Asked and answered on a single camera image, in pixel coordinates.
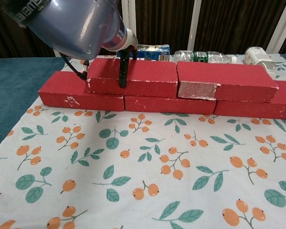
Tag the clear bottle with green label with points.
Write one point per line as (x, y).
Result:
(202, 56)

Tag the clear bottle with white label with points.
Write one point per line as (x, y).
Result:
(257, 56)

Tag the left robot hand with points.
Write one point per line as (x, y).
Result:
(123, 71)

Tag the blue cookie package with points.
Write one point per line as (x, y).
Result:
(154, 51)

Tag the white metal frame post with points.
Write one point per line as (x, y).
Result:
(58, 53)
(280, 26)
(194, 21)
(130, 16)

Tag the red brick row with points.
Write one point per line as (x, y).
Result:
(166, 105)
(252, 109)
(66, 93)

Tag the dark pleated curtain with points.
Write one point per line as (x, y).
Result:
(164, 21)

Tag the floral tablecloth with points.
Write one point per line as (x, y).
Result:
(142, 167)

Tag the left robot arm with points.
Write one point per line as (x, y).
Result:
(68, 23)

